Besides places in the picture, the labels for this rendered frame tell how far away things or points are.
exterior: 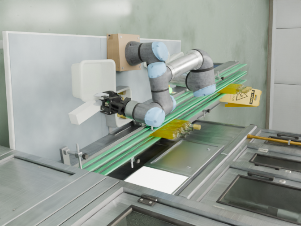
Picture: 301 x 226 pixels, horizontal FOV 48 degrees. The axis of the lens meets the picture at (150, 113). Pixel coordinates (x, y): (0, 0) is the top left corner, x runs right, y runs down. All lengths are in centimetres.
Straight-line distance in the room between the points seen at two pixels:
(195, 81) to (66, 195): 84
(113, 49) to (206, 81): 66
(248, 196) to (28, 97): 122
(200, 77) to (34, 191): 91
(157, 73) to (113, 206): 53
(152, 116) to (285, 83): 691
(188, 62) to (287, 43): 646
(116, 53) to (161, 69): 75
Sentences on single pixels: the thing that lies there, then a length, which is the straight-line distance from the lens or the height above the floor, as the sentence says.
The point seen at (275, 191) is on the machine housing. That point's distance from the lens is 198.
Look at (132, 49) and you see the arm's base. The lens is 208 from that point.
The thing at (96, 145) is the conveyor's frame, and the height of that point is 81.
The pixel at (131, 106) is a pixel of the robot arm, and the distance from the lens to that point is 136.
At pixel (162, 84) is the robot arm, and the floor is 143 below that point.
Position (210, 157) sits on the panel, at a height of 131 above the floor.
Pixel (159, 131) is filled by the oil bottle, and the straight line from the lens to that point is 227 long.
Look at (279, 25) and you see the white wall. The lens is 793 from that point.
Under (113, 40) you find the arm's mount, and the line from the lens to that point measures 208.
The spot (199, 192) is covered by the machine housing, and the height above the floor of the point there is 141.
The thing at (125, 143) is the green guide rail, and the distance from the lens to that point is 207.
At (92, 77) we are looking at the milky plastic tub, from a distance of 159.
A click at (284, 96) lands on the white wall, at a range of 818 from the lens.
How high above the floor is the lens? 215
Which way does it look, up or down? 33 degrees down
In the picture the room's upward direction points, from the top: 98 degrees clockwise
